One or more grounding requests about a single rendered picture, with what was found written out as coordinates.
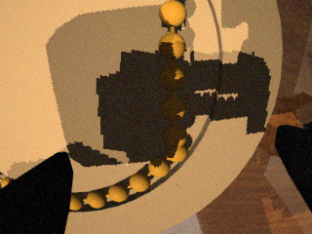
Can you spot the tan round board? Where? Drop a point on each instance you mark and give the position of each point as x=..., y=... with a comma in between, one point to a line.
x=83, y=76

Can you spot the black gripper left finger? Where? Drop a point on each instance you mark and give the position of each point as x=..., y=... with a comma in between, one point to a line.
x=38, y=202

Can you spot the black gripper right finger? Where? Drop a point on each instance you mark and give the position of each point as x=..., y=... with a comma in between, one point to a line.
x=294, y=145

